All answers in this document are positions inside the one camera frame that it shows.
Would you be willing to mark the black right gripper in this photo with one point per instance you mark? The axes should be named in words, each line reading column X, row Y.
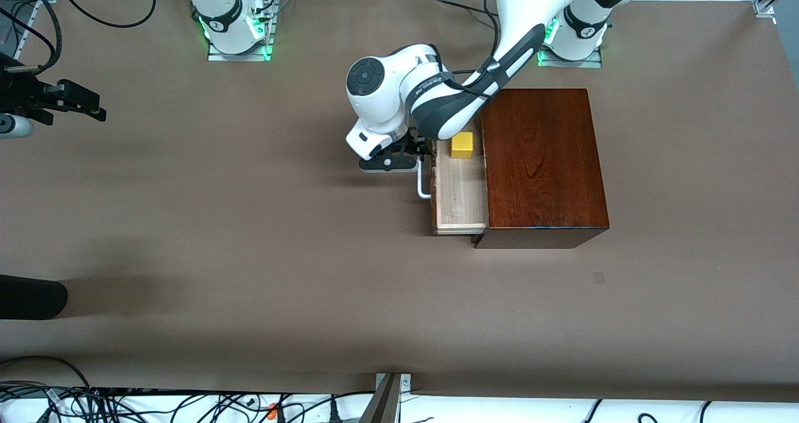
column 25, row 92

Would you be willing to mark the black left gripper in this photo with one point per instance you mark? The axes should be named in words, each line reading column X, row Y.
column 417, row 146

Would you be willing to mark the yellow wooden block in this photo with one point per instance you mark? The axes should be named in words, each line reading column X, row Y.
column 462, row 145

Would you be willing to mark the light wooden drawer box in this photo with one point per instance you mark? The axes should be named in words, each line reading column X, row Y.
column 462, row 192

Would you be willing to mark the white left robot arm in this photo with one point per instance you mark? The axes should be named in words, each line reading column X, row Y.
column 530, row 11

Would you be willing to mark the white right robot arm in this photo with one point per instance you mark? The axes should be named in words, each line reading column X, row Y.
column 218, row 17

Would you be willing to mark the dark brown wooden cabinet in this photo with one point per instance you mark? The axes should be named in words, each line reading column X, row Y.
column 543, row 161

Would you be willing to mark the brown paper table cover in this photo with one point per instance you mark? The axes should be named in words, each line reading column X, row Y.
column 249, row 254

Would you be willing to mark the black rounded object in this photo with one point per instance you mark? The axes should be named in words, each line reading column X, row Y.
column 31, row 297

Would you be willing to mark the silver metal mounting plate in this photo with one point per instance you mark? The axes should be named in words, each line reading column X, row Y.
column 406, row 382

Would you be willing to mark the dark metal post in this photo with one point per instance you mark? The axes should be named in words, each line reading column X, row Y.
column 381, row 407

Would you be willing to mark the aluminium corner bracket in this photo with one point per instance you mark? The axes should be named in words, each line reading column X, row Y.
column 764, row 6

